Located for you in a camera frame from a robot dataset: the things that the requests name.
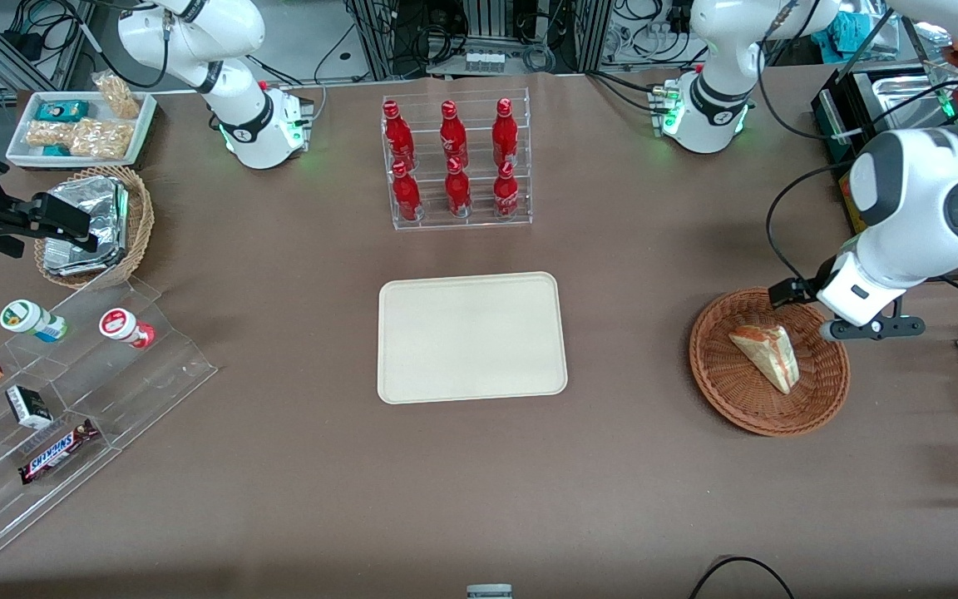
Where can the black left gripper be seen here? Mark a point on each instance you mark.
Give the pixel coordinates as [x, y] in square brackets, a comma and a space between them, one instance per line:
[795, 290]

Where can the triangular sandwich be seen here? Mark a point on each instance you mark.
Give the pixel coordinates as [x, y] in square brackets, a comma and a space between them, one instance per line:
[770, 353]

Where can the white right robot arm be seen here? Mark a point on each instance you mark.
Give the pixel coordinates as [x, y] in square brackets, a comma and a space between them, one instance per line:
[238, 83]

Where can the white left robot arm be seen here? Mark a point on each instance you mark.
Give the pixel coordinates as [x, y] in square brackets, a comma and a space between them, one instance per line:
[920, 200]

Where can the tan wicker basket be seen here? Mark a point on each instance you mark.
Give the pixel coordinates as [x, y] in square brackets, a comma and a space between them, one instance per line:
[140, 225]

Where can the white rectangular snack tray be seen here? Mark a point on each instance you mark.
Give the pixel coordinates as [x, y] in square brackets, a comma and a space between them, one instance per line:
[22, 150]

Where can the round brown wicker basket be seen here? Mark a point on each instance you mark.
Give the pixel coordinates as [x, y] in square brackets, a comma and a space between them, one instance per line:
[737, 399]

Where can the beige rectangular tray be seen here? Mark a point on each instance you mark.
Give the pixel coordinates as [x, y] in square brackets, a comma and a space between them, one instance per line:
[471, 337]

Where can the silver foil wrapped pack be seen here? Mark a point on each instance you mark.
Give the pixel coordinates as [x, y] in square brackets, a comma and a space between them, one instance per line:
[84, 259]
[101, 208]

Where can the small teal snack pack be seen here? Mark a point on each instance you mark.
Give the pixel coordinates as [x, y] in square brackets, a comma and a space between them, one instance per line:
[55, 150]

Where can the clear bag of nuts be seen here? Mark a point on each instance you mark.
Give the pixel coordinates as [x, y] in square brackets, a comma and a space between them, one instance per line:
[117, 96]
[101, 139]
[46, 133]

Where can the green lid yogurt cup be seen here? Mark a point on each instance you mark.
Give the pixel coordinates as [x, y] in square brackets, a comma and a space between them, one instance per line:
[26, 318]

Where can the red lid yogurt cup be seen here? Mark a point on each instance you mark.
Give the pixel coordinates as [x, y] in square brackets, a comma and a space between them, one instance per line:
[121, 324]

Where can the clear acrylic tiered stand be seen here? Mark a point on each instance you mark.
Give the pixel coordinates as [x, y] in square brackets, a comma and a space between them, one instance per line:
[146, 383]

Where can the small black white box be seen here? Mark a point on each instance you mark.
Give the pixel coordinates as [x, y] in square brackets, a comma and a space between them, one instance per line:
[28, 406]

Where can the snickers chocolate bar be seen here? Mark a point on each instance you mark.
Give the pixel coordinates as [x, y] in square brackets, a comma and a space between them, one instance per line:
[59, 451]

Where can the black food warmer appliance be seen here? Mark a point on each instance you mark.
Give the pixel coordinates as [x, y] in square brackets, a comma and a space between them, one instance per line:
[832, 108]

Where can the steel warmer pan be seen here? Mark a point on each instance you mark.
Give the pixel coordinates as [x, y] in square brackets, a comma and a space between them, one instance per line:
[903, 91]

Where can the red cola bottle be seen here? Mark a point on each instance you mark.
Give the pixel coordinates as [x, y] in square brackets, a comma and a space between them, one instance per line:
[506, 195]
[453, 137]
[398, 137]
[406, 198]
[505, 135]
[457, 193]

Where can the clear acrylic bottle rack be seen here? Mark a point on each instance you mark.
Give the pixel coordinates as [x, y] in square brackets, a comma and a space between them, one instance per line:
[479, 223]

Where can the white power strip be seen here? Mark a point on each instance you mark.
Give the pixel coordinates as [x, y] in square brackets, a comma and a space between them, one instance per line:
[483, 61]

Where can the grey device edge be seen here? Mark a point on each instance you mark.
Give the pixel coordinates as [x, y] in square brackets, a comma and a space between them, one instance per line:
[489, 591]

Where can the aluminium frame rack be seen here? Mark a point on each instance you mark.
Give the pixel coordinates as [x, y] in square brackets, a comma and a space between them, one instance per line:
[479, 21]

